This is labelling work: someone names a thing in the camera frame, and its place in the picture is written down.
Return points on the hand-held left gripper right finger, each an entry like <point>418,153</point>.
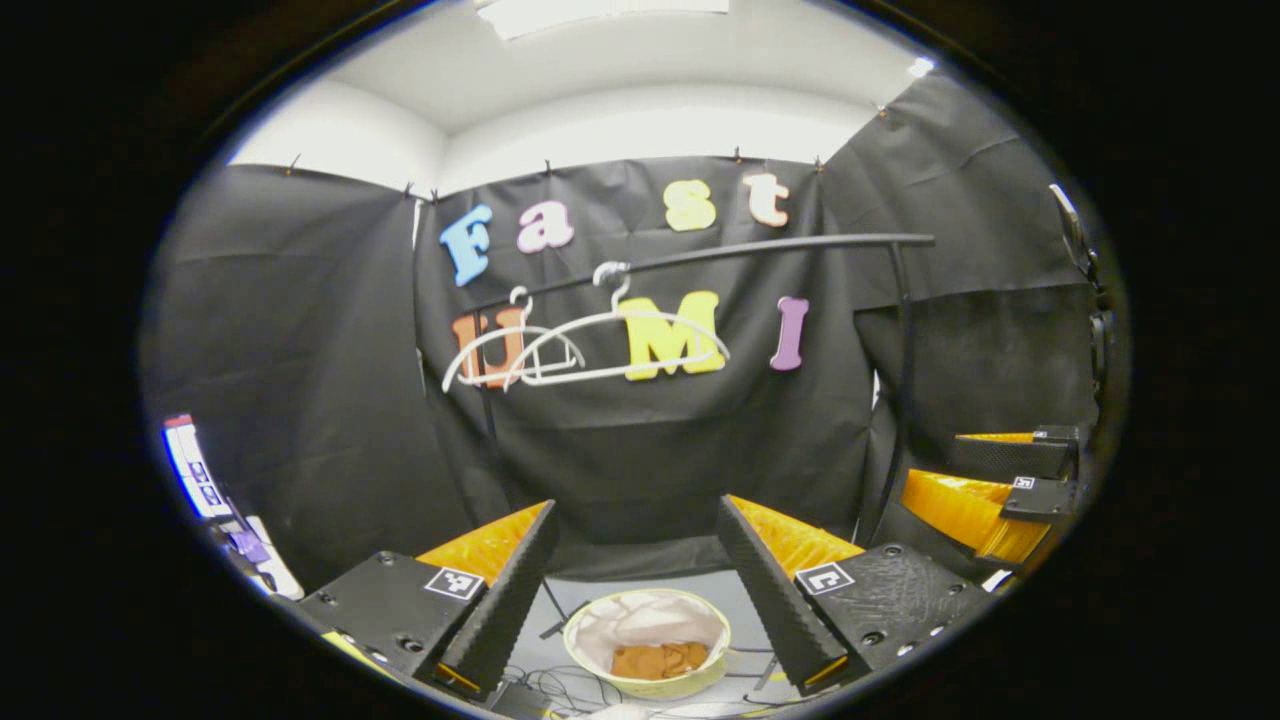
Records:
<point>770,600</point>

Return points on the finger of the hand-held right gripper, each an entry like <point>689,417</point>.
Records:
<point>970,515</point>
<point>1010,460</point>

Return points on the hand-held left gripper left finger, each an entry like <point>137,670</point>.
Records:
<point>500,610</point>

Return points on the brown jacket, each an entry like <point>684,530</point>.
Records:
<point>655,660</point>

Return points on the cream laundry hamper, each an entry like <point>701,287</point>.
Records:
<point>640,615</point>

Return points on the white plastic hanger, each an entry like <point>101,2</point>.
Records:
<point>616,300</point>
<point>523,312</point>

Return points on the black clothes rack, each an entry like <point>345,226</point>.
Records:
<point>800,246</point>

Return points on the black metal stand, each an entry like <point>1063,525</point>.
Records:
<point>1070,225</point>

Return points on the black backdrop cloth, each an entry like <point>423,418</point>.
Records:
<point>300,350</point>

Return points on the ceiling light panel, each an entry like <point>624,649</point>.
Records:
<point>600,15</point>
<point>920,67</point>

